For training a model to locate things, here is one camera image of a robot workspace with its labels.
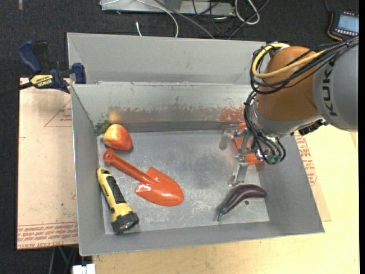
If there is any grey metal bin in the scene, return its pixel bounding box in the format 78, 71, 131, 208
67, 32, 326, 257

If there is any orange toy shovel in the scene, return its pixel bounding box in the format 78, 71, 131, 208
103, 148, 185, 207

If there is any yellow and black flashlight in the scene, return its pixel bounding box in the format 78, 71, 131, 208
96, 167, 140, 235

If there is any purple toy eggplant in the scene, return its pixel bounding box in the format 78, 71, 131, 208
214, 184, 268, 222

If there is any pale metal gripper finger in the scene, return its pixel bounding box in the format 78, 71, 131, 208
218, 123, 239, 151
227, 153, 249, 187

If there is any orange rounded toy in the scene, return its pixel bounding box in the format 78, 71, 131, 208
233, 122, 264, 166

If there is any red and yellow toy strawberry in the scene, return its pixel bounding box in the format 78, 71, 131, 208
96, 122, 134, 152

